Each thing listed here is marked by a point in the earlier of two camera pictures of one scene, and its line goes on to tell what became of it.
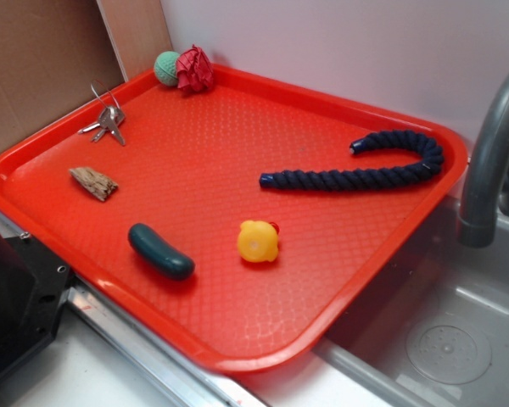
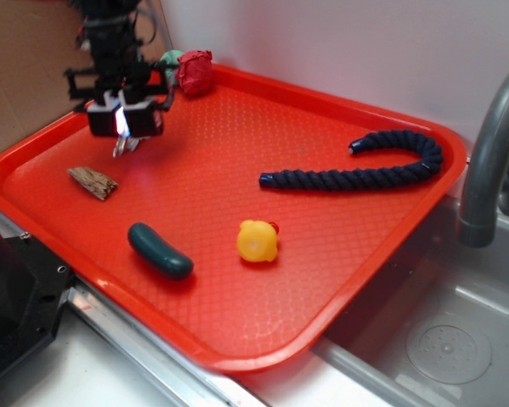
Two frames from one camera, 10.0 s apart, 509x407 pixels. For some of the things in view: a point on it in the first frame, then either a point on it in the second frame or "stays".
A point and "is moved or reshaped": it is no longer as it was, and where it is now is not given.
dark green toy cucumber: x=159 y=252 stays
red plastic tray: x=245 y=221 stays
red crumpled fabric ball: x=194 y=70 stays
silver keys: x=110 y=119 is moved or reshaped
